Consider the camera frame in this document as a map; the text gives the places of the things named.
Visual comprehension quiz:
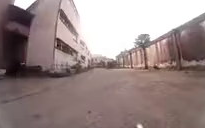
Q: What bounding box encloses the distant pale building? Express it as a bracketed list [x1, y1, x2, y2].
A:
[90, 53, 115, 69]

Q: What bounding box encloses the brown dirt road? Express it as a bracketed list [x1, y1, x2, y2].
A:
[0, 67, 205, 128]

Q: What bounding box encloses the large pale multi-storey building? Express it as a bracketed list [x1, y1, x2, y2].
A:
[24, 0, 93, 74]

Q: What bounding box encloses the tree behind wall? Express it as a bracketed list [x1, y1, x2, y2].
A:
[133, 33, 152, 49]

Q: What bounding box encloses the stained long boundary wall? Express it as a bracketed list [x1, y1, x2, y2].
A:
[115, 8, 205, 71]

